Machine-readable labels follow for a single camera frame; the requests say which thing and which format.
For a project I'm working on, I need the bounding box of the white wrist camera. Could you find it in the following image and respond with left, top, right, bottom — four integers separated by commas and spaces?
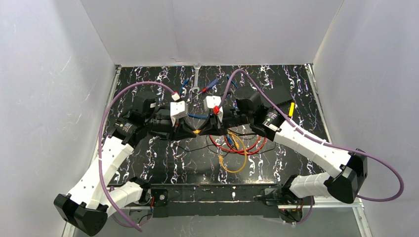
170, 101, 188, 127
204, 96, 223, 122

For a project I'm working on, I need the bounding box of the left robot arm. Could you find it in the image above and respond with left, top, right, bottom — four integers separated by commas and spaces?
53, 91, 196, 237

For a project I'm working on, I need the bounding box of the blue handled screwdriver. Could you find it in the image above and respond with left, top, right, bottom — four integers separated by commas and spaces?
197, 79, 219, 95

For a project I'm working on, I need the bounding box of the black network switch right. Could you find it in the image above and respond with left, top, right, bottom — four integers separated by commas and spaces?
264, 86, 293, 107

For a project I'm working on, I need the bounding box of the blue ethernet cable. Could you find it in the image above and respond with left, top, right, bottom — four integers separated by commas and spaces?
179, 75, 238, 119

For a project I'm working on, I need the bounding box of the red ethernet cable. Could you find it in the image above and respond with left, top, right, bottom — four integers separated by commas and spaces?
209, 134, 268, 156

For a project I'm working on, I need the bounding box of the yellow ethernet cable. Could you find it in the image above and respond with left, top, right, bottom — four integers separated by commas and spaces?
193, 129, 248, 174

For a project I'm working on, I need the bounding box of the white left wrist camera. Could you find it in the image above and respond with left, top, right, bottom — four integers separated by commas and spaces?
170, 101, 188, 127

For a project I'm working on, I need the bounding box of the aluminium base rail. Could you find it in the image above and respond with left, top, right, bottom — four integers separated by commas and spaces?
69, 185, 365, 211

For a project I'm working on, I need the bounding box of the silver wrench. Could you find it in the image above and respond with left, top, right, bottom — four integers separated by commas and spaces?
191, 63, 201, 93

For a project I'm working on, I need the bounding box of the thin black power cable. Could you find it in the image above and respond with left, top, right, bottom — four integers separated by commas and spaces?
176, 130, 277, 155

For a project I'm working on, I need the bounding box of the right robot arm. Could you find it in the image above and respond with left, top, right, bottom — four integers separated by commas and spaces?
199, 87, 368, 204

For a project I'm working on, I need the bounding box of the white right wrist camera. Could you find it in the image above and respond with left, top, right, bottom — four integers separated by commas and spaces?
204, 96, 223, 122

